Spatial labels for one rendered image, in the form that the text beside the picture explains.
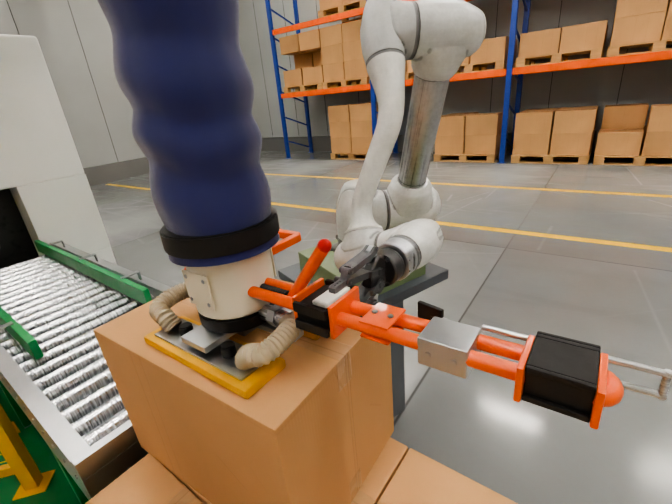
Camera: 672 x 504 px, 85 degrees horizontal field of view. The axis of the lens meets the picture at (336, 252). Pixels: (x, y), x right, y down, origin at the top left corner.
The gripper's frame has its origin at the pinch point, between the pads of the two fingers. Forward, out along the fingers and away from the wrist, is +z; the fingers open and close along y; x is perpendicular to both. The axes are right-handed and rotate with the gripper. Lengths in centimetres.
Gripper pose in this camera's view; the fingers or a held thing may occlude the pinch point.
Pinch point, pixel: (332, 307)
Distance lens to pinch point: 63.9
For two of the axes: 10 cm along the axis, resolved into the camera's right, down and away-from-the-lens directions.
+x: -8.0, -1.6, 5.8
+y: 0.8, 9.2, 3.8
